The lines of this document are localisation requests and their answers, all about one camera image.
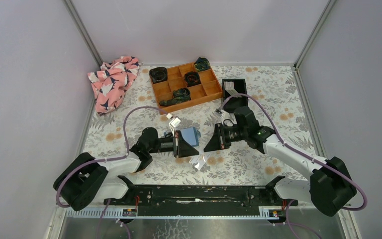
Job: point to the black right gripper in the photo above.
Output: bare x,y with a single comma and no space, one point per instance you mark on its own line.
218,141

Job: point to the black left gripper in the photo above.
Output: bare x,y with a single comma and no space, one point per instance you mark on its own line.
181,148

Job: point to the wooden compartment tray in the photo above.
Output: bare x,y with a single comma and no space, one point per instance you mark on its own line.
209,89

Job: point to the blue leather card holder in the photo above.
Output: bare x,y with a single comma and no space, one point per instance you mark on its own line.
190,135

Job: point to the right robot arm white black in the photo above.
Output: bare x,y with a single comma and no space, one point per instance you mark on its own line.
326,182

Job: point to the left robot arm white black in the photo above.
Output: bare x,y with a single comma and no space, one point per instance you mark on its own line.
88,180

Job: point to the stack of cards in box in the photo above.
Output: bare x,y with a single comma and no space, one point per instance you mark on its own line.
230,87

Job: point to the black card box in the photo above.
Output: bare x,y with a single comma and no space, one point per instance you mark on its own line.
237,100

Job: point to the rolled green tie front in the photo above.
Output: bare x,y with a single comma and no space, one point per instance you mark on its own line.
179,96

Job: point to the rolled green tie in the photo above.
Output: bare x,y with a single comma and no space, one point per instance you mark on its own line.
202,64
179,96

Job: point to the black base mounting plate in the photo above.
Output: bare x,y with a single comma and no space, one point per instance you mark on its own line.
200,201

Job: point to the rolled dark tie centre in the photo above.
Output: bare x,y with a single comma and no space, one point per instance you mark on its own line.
192,78

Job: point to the rolled dark tie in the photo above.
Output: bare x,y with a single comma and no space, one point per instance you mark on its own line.
192,78
158,74

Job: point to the floral table mat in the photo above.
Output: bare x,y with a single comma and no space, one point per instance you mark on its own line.
275,100

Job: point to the rolled dark tie far left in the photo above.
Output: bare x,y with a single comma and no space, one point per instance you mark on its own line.
158,74

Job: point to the rolled green tie top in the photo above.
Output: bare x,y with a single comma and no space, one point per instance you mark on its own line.
202,64

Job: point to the pink patterned cloth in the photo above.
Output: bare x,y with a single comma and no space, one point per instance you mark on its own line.
112,81

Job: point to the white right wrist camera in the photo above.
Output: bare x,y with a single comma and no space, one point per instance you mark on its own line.
219,114

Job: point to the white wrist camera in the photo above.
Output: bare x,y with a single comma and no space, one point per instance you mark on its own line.
174,122
219,114

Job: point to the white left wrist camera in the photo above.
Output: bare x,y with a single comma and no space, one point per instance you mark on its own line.
174,122

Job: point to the aluminium front rail frame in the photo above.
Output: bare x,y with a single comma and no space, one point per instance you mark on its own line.
126,213

